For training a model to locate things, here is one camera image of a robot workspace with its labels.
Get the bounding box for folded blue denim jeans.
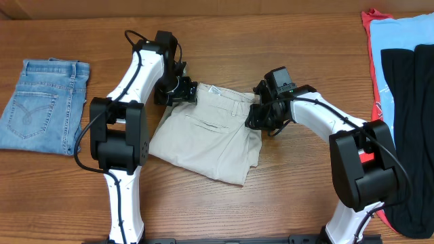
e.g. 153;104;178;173
1;58;90;156

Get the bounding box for black garment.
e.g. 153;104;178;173
381;45;433;239

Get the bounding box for light blue t-shirt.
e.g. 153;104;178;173
369;14;433;131

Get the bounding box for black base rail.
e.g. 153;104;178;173
83;233;382;244

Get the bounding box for beige cotton shorts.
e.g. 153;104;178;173
149;83;262;185

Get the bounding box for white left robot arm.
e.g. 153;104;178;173
86;49;197;243

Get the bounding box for red garment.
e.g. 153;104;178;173
359;8;397;231

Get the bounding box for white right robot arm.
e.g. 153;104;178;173
245;80;402;243

